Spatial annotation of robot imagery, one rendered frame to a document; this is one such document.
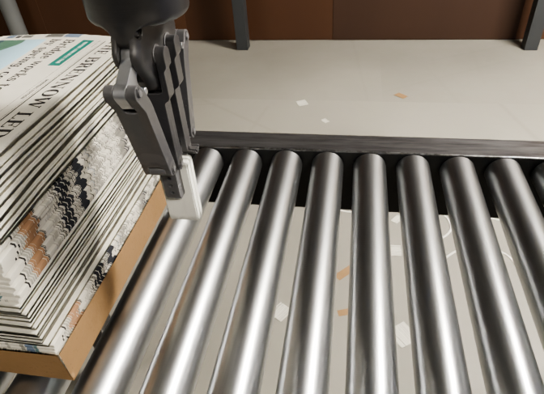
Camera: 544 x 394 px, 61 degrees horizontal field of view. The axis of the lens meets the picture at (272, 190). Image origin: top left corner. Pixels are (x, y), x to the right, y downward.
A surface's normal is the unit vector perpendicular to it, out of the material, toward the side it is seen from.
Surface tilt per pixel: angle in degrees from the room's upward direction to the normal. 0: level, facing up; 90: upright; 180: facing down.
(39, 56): 1
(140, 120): 104
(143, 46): 90
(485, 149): 0
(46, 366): 92
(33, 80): 2
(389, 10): 90
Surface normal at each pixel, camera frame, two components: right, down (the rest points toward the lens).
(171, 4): 0.76, 0.36
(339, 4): -0.16, 0.62
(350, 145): -0.06, -0.79
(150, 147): -0.13, 0.78
